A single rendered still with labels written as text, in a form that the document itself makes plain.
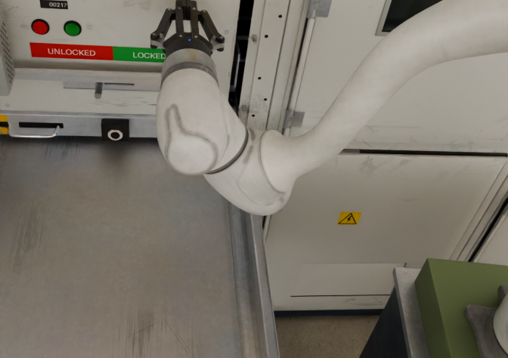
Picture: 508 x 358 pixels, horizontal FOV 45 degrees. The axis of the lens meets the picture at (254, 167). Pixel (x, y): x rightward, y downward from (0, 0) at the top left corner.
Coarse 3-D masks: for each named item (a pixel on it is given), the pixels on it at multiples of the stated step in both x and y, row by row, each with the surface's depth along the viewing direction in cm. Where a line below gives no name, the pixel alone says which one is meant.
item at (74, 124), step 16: (0, 112) 131; (16, 112) 132; (32, 112) 132; (48, 112) 133; (64, 112) 134; (0, 128) 134; (32, 128) 135; (48, 128) 135; (64, 128) 136; (80, 128) 136; (96, 128) 136; (144, 128) 138
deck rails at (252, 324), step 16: (0, 144) 135; (240, 224) 127; (240, 240) 124; (240, 256) 122; (256, 256) 114; (240, 272) 119; (256, 272) 112; (240, 288) 116; (256, 288) 112; (240, 304) 114; (256, 304) 112; (240, 320) 111; (256, 320) 111; (240, 336) 109; (256, 336) 110; (256, 352) 107
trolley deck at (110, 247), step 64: (0, 192) 126; (64, 192) 128; (128, 192) 130; (192, 192) 133; (0, 256) 115; (64, 256) 117; (128, 256) 119; (192, 256) 121; (0, 320) 106; (64, 320) 108; (128, 320) 109; (192, 320) 111
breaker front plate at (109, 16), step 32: (0, 0) 114; (32, 0) 114; (64, 0) 115; (96, 0) 116; (128, 0) 116; (160, 0) 117; (192, 0) 118; (224, 0) 118; (32, 32) 119; (64, 32) 120; (96, 32) 120; (128, 32) 121; (224, 32) 123; (32, 64) 124; (64, 64) 125; (96, 64) 126; (128, 64) 127; (160, 64) 127; (224, 64) 129; (0, 96) 129; (32, 96) 130; (64, 96) 131; (128, 96) 132
